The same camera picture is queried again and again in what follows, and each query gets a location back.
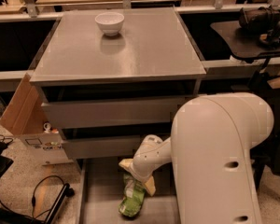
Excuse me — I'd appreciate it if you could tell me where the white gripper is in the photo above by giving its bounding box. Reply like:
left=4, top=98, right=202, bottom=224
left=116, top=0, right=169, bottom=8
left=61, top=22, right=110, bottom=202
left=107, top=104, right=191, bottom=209
left=119, top=134, right=172, bottom=196

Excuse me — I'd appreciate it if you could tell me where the black office chair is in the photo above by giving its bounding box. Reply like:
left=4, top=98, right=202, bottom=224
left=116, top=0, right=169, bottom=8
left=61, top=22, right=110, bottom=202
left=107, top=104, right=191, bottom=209
left=248, top=69, right=280, bottom=189

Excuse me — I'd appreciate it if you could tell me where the black headset device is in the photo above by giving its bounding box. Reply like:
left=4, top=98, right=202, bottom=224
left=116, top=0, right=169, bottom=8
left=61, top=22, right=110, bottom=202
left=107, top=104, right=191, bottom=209
left=239, top=7, right=280, bottom=47

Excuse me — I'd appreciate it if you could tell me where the black cable on floor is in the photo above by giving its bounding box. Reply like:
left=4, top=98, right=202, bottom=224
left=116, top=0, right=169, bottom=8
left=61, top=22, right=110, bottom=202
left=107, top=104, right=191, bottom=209
left=0, top=175, right=76, bottom=219

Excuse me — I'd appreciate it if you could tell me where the grey open bottom drawer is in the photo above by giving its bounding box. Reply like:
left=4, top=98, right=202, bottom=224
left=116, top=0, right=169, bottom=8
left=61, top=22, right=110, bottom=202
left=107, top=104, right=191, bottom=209
left=76, top=157, right=180, bottom=224

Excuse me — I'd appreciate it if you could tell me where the white ceramic bowl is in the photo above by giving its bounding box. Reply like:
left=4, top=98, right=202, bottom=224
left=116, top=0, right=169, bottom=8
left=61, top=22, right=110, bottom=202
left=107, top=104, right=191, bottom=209
left=95, top=12, right=124, bottom=36

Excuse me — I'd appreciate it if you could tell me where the grey drawer cabinet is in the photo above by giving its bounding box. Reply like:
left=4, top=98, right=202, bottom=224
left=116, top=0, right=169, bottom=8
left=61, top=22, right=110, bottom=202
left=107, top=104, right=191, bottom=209
left=30, top=7, right=207, bottom=224

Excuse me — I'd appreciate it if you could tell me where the green rice chip bag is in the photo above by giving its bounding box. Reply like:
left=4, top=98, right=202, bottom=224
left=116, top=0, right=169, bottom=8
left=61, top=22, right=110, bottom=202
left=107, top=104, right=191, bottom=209
left=119, top=173, right=146, bottom=218

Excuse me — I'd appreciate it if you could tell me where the grey middle drawer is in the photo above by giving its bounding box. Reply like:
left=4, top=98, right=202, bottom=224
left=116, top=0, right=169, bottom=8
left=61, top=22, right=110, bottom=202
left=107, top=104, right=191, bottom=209
left=63, top=135, right=143, bottom=160

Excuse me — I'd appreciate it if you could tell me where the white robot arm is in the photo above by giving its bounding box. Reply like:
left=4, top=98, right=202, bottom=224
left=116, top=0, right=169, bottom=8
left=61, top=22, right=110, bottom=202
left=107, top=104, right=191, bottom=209
left=119, top=92, right=274, bottom=224

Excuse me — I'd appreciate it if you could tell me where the brown cardboard box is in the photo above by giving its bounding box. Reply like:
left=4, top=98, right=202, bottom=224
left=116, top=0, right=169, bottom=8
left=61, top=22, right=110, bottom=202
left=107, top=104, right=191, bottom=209
left=0, top=74, right=72, bottom=165

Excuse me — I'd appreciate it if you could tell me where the grey top drawer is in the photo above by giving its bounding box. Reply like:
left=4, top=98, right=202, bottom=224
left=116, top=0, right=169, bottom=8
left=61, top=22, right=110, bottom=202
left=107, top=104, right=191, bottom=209
left=42, top=96, right=192, bottom=129

